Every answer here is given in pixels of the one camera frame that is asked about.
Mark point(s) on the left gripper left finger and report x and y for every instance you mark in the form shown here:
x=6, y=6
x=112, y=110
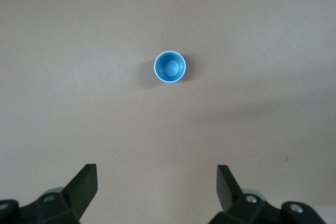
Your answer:
x=76, y=195

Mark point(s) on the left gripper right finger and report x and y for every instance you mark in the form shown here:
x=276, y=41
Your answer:
x=236, y=203

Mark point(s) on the blue plastic cup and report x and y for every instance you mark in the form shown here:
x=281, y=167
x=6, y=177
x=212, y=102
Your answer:
x=170, y=67

